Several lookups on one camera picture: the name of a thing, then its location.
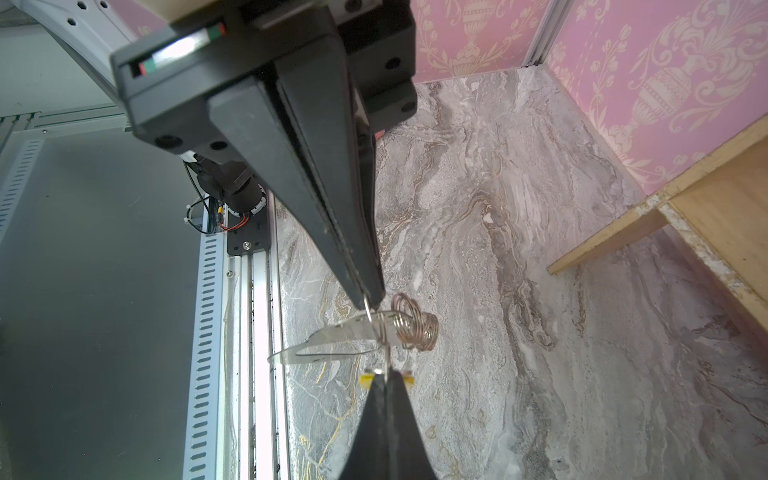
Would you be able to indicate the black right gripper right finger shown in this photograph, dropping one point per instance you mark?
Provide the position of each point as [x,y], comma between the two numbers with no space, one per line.
[408,458]

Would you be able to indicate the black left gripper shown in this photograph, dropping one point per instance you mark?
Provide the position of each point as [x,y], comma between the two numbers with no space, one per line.
[316,50]

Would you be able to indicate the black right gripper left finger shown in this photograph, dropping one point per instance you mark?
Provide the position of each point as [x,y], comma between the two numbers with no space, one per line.
[369,454]

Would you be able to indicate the key with yellow tag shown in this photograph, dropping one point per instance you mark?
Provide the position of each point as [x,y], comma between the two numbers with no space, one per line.
[367,377]

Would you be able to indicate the silver metal keyring bottle opener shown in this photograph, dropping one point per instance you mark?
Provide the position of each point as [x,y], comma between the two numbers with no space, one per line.
[404,325]

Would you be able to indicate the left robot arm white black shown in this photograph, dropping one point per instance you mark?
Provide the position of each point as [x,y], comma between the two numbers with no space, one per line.
[93,30]

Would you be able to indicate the wooden two-tier shelf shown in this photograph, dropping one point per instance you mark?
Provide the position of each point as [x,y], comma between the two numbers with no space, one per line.
[719,208]

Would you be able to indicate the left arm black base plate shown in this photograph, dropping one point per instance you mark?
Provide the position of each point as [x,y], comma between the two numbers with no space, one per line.
[234,204]

